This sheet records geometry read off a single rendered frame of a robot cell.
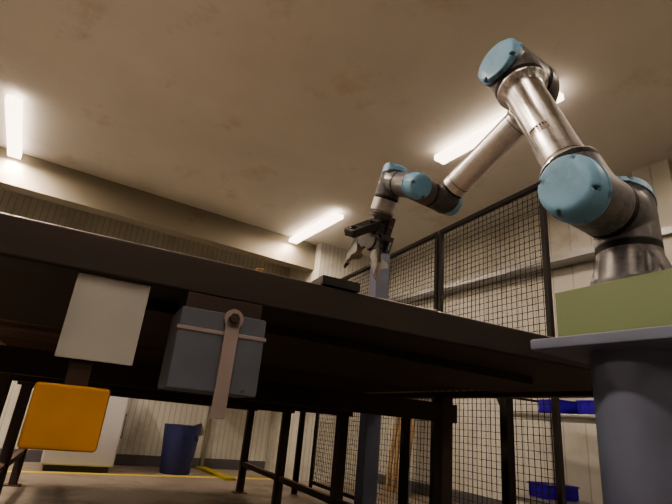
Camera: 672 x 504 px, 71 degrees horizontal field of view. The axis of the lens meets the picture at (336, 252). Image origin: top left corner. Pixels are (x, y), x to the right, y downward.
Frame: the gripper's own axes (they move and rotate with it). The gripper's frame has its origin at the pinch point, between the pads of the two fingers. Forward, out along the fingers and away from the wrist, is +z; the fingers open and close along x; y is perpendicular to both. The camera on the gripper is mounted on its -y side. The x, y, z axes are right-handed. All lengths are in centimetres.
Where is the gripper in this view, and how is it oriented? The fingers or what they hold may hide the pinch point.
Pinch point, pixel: (357, 274)
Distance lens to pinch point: 145.6
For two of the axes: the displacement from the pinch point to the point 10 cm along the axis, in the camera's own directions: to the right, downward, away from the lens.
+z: -2.9, 9.6, 0.4
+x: -6.3, -2.2, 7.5
